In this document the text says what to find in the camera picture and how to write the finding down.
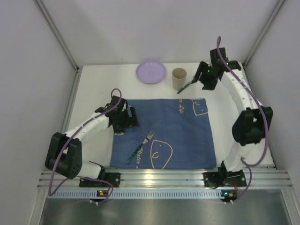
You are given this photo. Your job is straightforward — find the beige cup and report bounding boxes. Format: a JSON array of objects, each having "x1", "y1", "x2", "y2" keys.
[{"x1": 172, "y1": 68, "x2": 187, "y2": 90}]

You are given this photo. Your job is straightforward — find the blue cloth placemat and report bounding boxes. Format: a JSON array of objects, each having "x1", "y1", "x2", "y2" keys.
[{"x1": 110, "y1": 98, "x2": 217, "y2": 170}]

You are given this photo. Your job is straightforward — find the aluminium front rail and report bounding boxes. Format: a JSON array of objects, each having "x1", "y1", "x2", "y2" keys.
[{"x1": 37, "y1": 165, "x2": 291, "y2": 188}]

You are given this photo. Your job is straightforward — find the left aluminium frame post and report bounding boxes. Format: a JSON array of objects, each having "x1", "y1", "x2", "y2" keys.
[{"x1": 35, "y1": 0, "x2": 80, "y2": 71}]

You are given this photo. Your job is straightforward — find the green handled fork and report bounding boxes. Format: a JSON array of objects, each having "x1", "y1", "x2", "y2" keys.
[{"x1": 126, "y1": 131, "x2": 154, "y2": 164}]

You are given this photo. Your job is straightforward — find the right aluminium frame post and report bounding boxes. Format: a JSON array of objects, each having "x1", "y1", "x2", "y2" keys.
[{"x1": 242, "y1": 0, "x2": 286, "y2": 68}]

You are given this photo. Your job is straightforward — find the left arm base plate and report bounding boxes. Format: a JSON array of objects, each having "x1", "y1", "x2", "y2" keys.
[{"x1": 79, "y1": 172, "x2": 121, "y2": 188}]

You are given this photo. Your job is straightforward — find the green handled spoon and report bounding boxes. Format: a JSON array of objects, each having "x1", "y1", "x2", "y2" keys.
[{"x1": 177, "y1": 82, "x2": 192, "y2": 94}]

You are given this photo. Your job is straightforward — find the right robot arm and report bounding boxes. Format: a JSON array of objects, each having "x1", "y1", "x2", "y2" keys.
[{"x1": 192, "y1": 47, "x2": 273, "y2": 183}]

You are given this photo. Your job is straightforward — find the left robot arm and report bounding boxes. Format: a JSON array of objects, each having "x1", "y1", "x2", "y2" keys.
[{"x1": 45, "y1": 96, "x2": 139, "y2": 179}]

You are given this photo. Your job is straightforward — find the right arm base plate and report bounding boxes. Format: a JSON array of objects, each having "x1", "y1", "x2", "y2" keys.
[{"x1": 203, "y1": 170, "x2": 247, "y2": 189}]

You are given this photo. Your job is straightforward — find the slotted cable duct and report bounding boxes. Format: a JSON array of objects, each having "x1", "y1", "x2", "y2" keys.
[{"x1": 50, "y1": 189, "x2": 237, "y2": 199}]

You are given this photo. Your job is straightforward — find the lilac plate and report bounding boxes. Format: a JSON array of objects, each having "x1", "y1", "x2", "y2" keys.
[{"x1": 135, "y1": 60, "x2": 166, "y2": 84}]

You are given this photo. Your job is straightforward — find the aluminium frame post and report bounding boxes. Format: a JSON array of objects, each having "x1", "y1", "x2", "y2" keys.
[
  {"x1": 242, "y1": 0, "x2": 286, "y2": 68},
  {"x1": 35, "y1": 0, "x2": 80, "y2": 71}
]

